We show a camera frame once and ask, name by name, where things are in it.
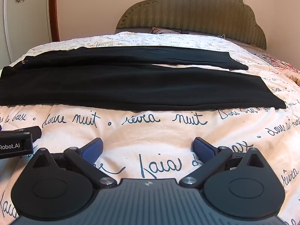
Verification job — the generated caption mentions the white floral wardrobe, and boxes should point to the white floral wardrobe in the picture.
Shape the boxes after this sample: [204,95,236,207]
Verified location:
[0,0,53,64]

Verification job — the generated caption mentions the black pants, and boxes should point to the black pants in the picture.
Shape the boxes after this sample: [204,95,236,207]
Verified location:
[0,45,287,111]

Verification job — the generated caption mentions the brown wooden wardrobe trim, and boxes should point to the brown wooden wardrobe trim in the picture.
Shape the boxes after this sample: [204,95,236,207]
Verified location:
[48,0,61,42]

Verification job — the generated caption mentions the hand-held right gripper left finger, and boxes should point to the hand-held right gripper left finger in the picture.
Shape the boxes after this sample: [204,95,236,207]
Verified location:
[32,137,118,189]

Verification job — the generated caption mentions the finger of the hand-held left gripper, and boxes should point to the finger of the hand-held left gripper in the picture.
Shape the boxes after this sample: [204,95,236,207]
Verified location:
[13,126,42,144]

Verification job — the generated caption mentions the white script-printed blanket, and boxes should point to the white script-printed blanket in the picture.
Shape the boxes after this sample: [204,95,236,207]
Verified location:
[0,31,300,225]

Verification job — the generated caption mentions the patterned pillow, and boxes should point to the patterned pillow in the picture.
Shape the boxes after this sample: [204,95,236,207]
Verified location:
[151,26,226,38]

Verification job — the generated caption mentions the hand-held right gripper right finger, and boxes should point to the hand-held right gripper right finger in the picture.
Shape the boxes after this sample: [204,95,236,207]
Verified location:
[179,137,270,189]

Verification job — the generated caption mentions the olive upholstered headboard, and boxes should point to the olive upholstered headboard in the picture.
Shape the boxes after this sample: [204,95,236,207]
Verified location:
[116,0,268,50]

